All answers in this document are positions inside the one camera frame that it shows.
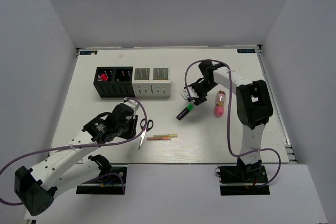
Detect yellow slim highlighter pen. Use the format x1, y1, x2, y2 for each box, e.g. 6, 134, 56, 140
152, 134, 178, 138

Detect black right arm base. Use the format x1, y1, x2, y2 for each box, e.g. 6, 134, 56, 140
214, 166, 270, 196

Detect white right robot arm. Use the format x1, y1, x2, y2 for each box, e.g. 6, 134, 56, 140
182, 59, 274, 182

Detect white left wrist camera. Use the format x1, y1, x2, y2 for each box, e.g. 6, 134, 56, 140
123, 98, 140, 112

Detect black handled scissors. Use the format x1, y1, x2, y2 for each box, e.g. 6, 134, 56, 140
138, 119, 153, 150

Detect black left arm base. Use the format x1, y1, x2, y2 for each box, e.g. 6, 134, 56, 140
76, 155, 128, 195

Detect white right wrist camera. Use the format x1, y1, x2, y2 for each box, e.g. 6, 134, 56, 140
181, 87, 196, 102

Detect blue left corner label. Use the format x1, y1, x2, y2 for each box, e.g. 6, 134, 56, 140
79, 50, 98, 55

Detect black pink-capped highlighter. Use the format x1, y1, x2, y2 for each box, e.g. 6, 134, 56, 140
98, 73, 109, 82

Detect blue right corner label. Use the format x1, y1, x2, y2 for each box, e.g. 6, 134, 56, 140
237, 49, 256, 54

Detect white two-slot organizer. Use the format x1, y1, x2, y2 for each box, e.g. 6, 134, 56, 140
132, 68, 171, 98

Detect pink transparent tube case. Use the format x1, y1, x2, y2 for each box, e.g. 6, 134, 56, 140
214, 90, 226, 118

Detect blue corner label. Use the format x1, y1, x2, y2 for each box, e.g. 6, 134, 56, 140
237, 49, 256, 54
79, 50, 98, 55

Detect black green-capped highlighter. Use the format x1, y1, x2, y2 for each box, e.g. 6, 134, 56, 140
176, 104, 194, 121

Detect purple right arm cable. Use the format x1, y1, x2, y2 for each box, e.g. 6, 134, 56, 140
184, 59, 282, 189

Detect black two-slot organizer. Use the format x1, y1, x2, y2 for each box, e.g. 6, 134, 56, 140
93, 67, 135, 98

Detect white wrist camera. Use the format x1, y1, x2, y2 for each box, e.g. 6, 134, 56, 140
123, 98, 140, 112
181, 87, 196, 102

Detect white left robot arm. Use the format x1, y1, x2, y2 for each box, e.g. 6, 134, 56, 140
14, 100, 139, 216

